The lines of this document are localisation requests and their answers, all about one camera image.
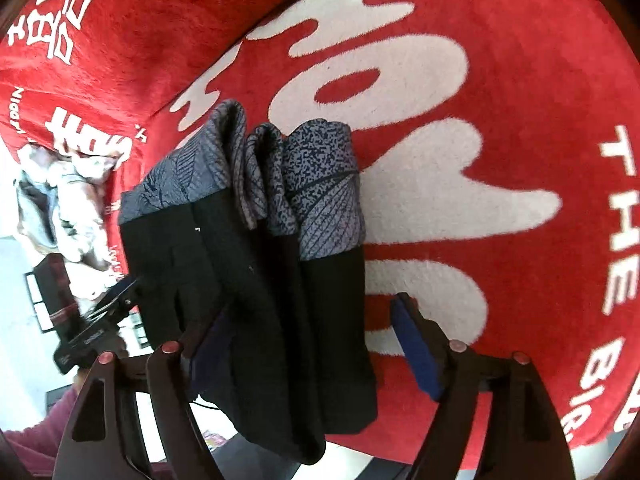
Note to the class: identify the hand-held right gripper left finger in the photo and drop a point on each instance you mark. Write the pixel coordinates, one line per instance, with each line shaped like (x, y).
(207, 360)

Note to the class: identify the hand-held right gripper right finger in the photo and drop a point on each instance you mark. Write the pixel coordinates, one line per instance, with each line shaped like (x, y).
(415, 350)

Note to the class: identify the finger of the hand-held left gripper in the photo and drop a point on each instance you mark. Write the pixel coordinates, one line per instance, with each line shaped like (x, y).
(117, 296)

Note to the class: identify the black pants with patterned waistband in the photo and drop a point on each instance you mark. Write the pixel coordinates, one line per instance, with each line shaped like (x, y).
(280, 310)

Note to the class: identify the person's left forearm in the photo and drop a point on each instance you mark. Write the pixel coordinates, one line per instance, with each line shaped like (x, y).
(35, 440)

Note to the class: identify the dark plaid cloth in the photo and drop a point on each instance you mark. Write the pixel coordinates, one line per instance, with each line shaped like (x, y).
(57, 295)

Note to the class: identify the white floral cloth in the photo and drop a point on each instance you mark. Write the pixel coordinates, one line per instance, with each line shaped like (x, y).
(75, 220)

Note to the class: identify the red printed blanket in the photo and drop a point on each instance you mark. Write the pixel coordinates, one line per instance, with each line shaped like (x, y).
(525, 110)

